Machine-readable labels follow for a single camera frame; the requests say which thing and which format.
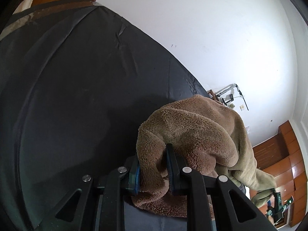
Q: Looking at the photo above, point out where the brown fleece garment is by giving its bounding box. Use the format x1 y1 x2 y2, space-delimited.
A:
132 95 276 218

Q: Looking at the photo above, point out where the wooden wardrobe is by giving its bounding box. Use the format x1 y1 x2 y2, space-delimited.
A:
253 121 307 228

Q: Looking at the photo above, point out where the wooden desk with clutter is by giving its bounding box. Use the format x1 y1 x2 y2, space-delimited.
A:
207 90 228 106

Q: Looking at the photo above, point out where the dark grey bed cover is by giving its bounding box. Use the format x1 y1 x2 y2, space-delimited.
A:
1 0 207 230

